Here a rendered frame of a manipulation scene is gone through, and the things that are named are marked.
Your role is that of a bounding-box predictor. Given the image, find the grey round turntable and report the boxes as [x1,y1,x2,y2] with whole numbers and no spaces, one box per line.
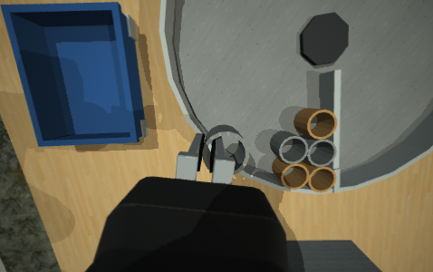
[159,0,433,194]

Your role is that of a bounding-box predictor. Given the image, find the bronze bushing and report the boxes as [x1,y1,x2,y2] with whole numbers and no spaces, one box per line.
[300,160,336,193]
[272,157,309,189]
[293,108,337,140]

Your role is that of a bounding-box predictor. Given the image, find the blue square tray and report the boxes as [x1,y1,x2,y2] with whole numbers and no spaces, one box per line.
[0,2,149,147]

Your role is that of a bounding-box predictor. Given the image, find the grey metal sleeve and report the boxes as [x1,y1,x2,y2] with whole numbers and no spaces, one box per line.
[300,135,337,167]
[270,131,308,164]
[202,125,249,175]

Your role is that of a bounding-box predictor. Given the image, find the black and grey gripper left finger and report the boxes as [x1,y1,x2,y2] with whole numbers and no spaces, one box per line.
[175,133,205,180]

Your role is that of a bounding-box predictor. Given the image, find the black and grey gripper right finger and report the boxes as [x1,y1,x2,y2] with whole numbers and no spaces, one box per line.
[209,136,236,185]

